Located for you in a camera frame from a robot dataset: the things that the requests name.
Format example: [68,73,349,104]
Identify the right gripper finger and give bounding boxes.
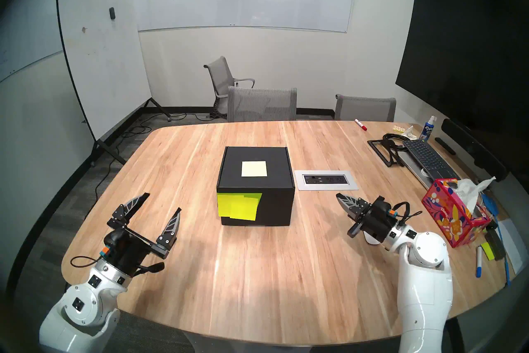
[336,193,365,225]
[336,193,373,215]

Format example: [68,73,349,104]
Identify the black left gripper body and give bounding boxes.
[103,218,170,278]

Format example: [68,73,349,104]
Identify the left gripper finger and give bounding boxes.
[112,193,150,229]
[156,207,182,251]

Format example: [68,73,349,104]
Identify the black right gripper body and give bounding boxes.
[347,196,400,245]

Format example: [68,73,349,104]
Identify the black cardboard box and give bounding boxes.
[217,146,295,227]

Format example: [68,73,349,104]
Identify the red floral tissue box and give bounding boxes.
[422,178,492,248]

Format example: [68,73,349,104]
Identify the silver table power outlet panel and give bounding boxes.
[294,170,359,191]

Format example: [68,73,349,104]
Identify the neon green sticky note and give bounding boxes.
[217,193,263,218]

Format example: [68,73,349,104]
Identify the black keyboard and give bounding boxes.
[402,139,459,180]
[398,150,445,190]

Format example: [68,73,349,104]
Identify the bright yellow sticky note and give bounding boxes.
[230,196,258,220]

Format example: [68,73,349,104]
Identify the grey fabric chair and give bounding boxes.
[334,94,397,122]

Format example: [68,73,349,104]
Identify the whiteboard cleaner spray bottle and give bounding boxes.
[419,116,437,142]

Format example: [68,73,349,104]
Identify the black remote control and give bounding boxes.
[434,137,456,156]

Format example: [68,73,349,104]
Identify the pale yellow sticky note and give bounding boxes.
[241,160,268,178]

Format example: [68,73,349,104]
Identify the large black whiteboard eraser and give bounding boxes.
[484,228,505,260]

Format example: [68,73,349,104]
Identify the black video bar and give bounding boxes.
[441,118,509,182]

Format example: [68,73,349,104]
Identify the grey mesh chair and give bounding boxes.
[227,86,298,122]

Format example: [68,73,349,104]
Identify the rolling whiteboard on black stand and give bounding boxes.
[56,0,171,166]

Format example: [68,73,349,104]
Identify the grey office chair with armrests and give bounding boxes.
[203,56,255,117]

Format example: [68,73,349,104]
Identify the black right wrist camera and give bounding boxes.
[374,198,393,218]

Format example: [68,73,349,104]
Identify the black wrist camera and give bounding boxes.
[103,229,129,251]
[374,198,393,218]

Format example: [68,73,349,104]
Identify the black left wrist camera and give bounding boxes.
[103,229,129,251]

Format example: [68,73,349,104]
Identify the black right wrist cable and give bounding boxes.
[391,202,423,233]

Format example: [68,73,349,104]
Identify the black floor cable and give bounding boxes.
[85,111,215,220]

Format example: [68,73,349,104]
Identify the large black wall screen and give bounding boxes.
[396,0,529,158]

